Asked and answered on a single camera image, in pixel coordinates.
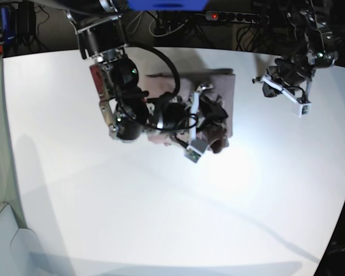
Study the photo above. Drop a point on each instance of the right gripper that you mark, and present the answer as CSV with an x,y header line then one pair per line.
x,y
176,114

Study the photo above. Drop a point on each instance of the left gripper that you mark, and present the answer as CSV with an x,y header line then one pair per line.
x,y
289,74

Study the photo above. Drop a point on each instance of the mauve pink t-shirt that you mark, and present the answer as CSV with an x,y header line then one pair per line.
x,y
221,95

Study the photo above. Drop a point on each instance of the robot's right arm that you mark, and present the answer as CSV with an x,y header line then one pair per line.
x,y
127,109

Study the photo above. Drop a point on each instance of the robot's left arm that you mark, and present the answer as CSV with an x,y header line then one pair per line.
x,y
314,47

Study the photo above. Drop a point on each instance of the black power strip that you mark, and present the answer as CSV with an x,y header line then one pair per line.
x,y
234,17

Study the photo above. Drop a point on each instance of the blue box overhead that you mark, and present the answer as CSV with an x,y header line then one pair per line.
x,y
167,5

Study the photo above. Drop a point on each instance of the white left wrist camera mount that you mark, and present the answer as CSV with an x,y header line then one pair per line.
x,y
297,95

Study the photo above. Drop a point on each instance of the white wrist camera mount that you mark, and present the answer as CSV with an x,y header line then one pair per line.
x,y
297,95
193,146

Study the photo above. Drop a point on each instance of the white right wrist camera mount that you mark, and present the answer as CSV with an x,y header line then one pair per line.
x,y
193,146

